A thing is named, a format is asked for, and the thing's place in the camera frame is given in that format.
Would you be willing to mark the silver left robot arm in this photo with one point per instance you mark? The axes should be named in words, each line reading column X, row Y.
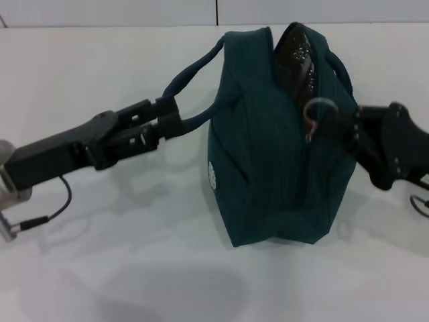
column 10, row 198

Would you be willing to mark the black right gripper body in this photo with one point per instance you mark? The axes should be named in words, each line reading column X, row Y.
column 402, row 147

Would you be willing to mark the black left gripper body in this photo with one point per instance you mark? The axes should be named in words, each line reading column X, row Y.
column 60, row 154

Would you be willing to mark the dark teal insulated lunch bag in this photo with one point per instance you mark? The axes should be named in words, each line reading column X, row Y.
column 268, row 174

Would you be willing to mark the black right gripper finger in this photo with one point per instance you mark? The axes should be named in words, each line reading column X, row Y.
column 365, row 146
column 365, row 115

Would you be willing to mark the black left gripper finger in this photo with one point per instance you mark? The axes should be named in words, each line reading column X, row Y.
column 147, row 112
column 151, row 137

